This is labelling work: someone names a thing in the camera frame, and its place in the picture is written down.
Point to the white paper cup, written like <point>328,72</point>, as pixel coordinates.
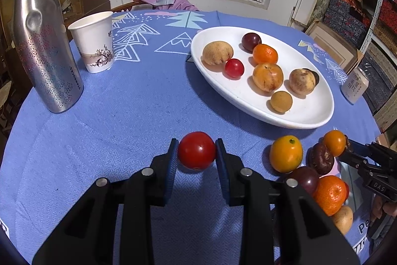
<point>93,35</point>

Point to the small tan longan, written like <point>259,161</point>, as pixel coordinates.
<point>281,101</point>

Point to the stainless steel bottle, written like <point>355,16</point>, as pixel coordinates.
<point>46,50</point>

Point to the small yellow-orange mandarin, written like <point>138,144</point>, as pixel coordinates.
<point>285,154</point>

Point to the russet tan pear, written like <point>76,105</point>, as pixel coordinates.
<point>302,81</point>

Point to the speckled tan passion fruit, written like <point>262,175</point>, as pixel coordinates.
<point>217,52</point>
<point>267,77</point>

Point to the white oval plate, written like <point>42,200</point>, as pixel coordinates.
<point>310,116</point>

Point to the dark mangosteen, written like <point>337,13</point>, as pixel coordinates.
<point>322,158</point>
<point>316,77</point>

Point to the person's right hand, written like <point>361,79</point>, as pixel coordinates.
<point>377,207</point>

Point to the white metal shelf rack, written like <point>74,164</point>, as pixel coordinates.
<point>373,13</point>

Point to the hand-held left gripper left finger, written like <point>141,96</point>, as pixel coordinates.
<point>170,172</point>

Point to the large orange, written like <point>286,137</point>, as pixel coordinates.
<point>330,194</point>

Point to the white beverage can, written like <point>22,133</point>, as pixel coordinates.
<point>355,88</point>

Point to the wooden picture frame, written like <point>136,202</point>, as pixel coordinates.
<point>335,44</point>

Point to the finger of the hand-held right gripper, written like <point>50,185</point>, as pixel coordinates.
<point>361,148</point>
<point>352,161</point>

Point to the wooden chair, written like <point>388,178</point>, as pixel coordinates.
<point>124,6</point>

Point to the large red plum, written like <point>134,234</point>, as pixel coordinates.
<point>251,41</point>

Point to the dark purple plum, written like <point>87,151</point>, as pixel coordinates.
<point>305,179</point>

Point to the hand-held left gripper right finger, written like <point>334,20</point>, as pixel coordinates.
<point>221,172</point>

